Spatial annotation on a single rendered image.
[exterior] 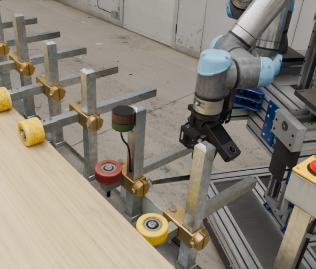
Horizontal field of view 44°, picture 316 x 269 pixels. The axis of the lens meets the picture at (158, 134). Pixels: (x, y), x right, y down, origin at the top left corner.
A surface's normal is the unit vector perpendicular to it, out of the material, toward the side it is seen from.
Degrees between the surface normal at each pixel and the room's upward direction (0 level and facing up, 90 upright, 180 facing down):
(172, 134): 0
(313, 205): 90
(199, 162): 90
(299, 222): 90
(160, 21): 91
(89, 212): 0
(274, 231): 0
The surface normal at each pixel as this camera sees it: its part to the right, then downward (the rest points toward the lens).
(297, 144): 0.26, 0.54
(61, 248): 0.07, -0.84
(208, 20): -0.70, 0.35
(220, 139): 0.35, -0.48
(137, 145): 0.64, 0.45
